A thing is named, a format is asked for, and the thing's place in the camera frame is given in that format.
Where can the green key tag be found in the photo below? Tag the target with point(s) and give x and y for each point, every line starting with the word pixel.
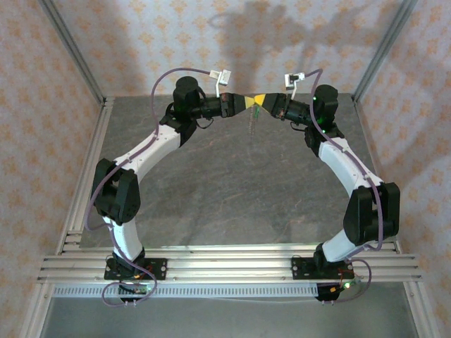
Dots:
pixel 257 112

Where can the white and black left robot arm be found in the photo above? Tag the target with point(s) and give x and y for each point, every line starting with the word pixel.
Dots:
pixel 123 239

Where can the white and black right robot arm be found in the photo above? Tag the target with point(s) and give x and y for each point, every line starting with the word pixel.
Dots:
pixel 345 165

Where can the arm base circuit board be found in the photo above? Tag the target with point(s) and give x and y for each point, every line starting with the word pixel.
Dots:
pixel 331 290
pixel 137 289

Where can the grey metal shelf panel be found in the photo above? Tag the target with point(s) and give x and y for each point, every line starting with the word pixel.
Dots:
pixel 229 318

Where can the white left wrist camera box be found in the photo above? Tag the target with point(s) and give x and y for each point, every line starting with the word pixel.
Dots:
pixel 225 77

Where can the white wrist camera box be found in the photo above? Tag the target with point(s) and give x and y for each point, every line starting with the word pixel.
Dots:
pixel 292 80
pixel 225 77

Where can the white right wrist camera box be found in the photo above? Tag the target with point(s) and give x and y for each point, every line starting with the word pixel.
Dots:
pixel 292 80

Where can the aluminium frame post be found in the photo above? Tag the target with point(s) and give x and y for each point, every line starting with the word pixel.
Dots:
pixel 384 49
pixel 73 49

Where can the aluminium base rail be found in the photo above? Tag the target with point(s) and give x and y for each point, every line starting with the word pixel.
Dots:
pixel 229 267

